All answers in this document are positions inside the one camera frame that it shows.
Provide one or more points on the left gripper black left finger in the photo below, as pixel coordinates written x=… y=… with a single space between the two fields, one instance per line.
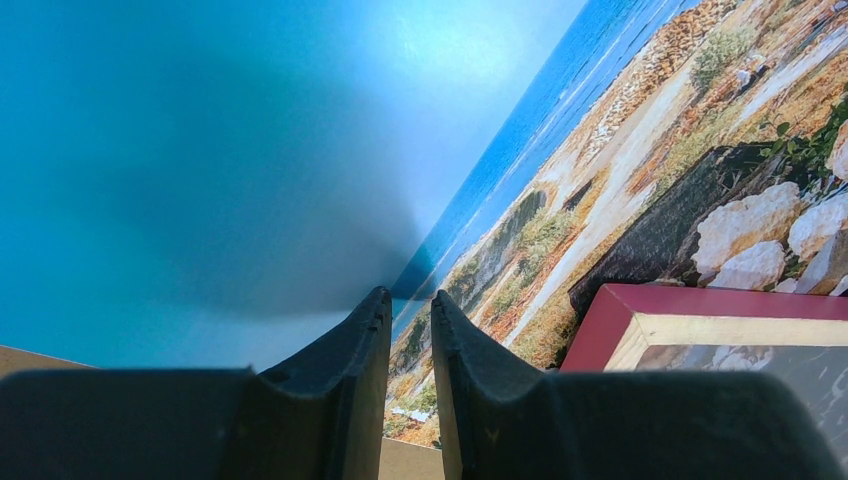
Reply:
x=316 y=415

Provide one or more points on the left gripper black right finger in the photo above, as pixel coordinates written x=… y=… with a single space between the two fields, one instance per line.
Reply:
x=501 y=418

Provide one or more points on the pink picture frame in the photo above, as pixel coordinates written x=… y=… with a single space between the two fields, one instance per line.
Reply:
x=624 y=320

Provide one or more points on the landscape photo print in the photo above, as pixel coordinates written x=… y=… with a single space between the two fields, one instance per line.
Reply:
x=217 y=183

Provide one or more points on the brown cardboard backing board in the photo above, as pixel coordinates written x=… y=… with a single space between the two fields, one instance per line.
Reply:
x=399 y=460

